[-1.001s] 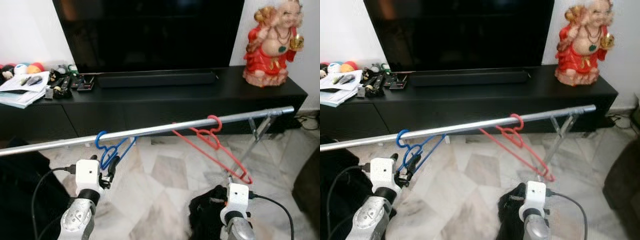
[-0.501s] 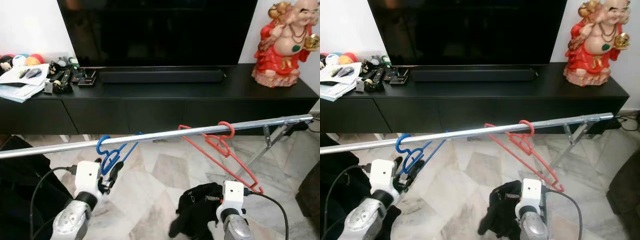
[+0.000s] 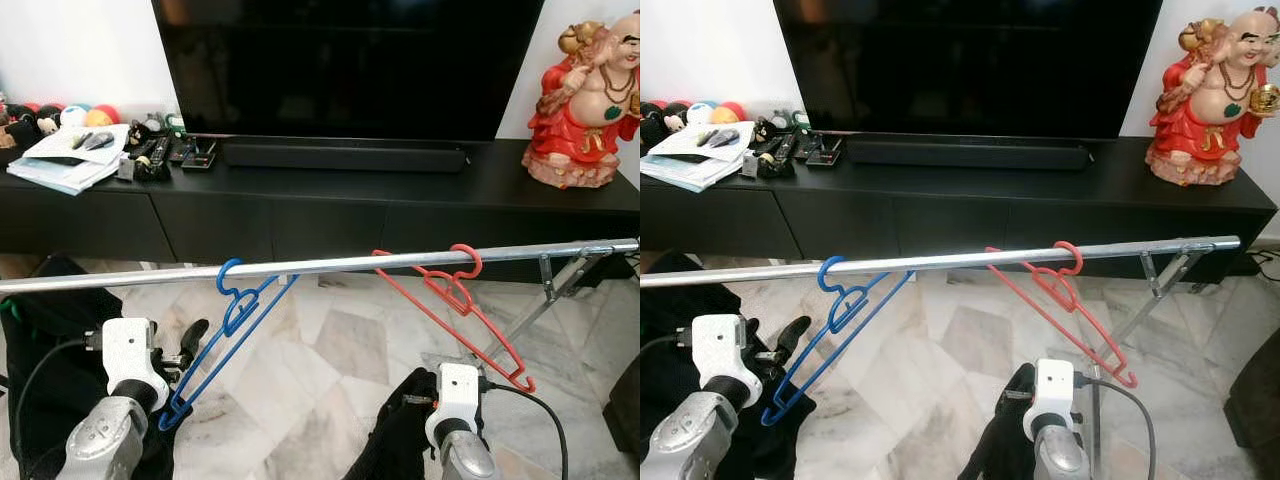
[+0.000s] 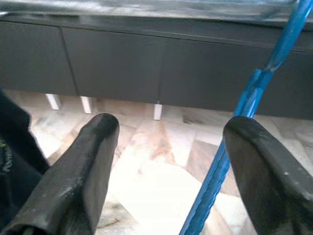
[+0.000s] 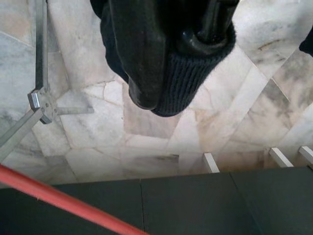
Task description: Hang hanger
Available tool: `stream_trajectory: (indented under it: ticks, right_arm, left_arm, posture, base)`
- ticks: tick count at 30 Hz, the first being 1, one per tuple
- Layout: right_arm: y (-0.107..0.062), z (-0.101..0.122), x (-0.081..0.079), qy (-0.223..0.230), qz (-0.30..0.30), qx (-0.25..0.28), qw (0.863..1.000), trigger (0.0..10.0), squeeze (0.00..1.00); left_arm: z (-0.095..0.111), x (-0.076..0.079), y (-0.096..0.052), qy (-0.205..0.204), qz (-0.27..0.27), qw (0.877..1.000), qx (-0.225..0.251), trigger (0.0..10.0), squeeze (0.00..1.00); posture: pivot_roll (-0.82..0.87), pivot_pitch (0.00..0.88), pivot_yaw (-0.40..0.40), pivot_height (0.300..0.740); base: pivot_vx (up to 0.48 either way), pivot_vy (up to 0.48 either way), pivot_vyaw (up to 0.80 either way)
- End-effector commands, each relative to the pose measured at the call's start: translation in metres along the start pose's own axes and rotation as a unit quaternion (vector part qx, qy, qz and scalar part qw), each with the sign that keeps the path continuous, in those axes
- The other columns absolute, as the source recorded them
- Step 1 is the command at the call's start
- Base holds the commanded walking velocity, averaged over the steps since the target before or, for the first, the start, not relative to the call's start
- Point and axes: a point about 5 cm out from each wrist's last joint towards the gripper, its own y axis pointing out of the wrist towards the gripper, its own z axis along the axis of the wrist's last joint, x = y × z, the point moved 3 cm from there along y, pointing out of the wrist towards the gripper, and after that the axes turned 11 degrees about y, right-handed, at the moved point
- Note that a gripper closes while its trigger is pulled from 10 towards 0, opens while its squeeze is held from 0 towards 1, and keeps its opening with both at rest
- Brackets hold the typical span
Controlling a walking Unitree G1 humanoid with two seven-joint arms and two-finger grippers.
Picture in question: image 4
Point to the black shirt green print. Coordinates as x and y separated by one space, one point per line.
17 147

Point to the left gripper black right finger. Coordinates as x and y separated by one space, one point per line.
269 183

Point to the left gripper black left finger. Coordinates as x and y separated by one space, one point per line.
73 183

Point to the black television console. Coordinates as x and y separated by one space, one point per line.
117 68

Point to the blue plastic hanger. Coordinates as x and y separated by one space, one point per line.
210 188

